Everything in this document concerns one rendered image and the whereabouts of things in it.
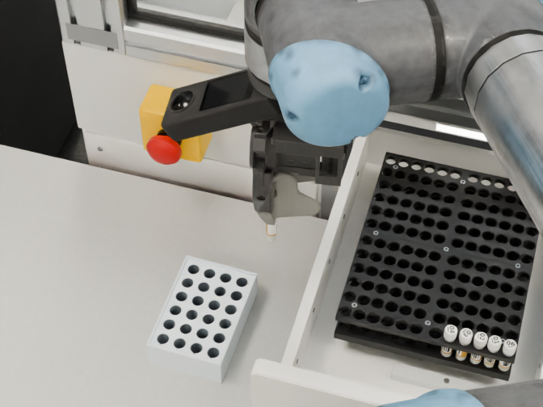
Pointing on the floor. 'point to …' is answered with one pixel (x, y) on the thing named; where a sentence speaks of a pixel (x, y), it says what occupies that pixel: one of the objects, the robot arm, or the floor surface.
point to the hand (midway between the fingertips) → (265, 207)
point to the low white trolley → (128, 283)
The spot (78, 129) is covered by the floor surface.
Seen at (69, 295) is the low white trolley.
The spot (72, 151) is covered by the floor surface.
